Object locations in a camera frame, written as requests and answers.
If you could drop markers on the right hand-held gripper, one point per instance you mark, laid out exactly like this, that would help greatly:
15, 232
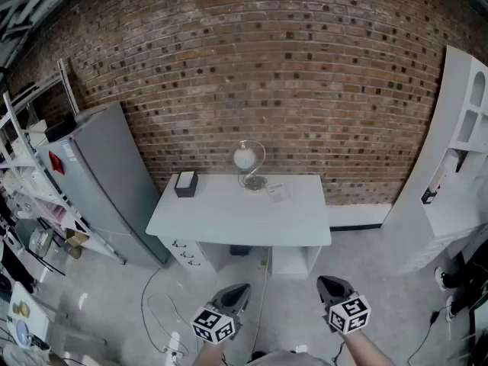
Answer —
348, 315

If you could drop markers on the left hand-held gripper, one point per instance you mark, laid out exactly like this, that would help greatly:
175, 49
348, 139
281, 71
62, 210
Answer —
211, 324

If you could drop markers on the person's right forearm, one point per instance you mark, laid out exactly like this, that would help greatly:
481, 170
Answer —
368, 351

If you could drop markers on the person's left forearm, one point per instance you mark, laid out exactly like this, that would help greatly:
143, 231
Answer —
209, 355

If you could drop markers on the black bin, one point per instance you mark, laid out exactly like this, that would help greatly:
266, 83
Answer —
240, 250

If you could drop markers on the white desk with drawers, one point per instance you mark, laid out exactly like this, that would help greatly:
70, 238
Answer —
236, 219

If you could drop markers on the white power strip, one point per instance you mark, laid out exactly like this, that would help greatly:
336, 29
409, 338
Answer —
173, 351

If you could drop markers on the black power adapter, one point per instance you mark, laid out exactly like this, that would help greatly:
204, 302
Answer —
434, 317

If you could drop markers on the black tissue box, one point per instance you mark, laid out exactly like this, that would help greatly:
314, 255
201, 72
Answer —
186, 184

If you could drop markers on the black labelled box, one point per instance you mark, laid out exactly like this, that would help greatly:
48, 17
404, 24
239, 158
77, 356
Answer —
429, 196

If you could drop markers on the globe table lamp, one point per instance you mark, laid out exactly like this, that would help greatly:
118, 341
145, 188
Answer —
244, 158

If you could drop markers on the white tall cabinet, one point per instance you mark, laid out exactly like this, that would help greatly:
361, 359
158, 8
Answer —
431, 166

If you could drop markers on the brown cardboard box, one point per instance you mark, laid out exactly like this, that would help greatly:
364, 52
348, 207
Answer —
76, 242

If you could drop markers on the grey refrigerator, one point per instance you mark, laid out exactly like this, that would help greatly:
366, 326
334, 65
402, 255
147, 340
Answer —
103, 174

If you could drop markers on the pink box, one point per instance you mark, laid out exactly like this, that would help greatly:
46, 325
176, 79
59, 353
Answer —
57, 214

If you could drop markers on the round glass table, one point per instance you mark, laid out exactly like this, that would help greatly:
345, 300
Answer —
36, 242

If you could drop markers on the white side table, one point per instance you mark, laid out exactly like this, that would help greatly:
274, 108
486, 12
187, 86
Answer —
26, 311

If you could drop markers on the blue plate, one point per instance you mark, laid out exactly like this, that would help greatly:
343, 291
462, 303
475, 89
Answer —
23, 334

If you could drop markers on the red sticker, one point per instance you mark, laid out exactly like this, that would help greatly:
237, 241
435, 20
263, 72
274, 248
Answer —
56, 163

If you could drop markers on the white metal shelf rack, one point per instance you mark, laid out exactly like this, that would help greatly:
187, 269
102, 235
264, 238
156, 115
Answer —
26, 162

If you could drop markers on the white ceiling pipes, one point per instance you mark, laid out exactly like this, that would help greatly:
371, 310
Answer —
23, 2

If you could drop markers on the white low wall panel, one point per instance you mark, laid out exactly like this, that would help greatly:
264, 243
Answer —
358, 214

